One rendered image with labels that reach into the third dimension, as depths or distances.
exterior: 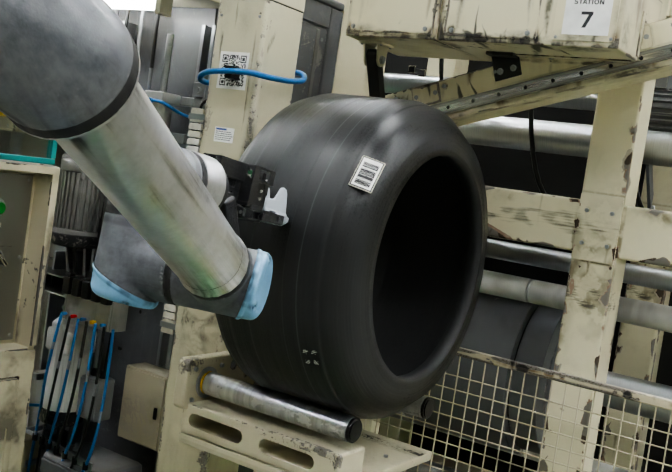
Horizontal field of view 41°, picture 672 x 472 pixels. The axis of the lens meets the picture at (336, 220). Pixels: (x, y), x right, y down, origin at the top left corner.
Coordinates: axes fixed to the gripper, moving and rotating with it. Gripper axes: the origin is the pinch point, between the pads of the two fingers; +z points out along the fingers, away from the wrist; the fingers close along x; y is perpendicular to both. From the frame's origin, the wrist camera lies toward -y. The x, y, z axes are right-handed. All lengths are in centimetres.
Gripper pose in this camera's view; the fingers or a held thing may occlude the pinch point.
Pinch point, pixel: (280, 222)
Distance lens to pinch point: 147.4
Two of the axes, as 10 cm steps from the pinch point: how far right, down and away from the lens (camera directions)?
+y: 2.1, -9.8, 0.5
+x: -8.3, -1.5, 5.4
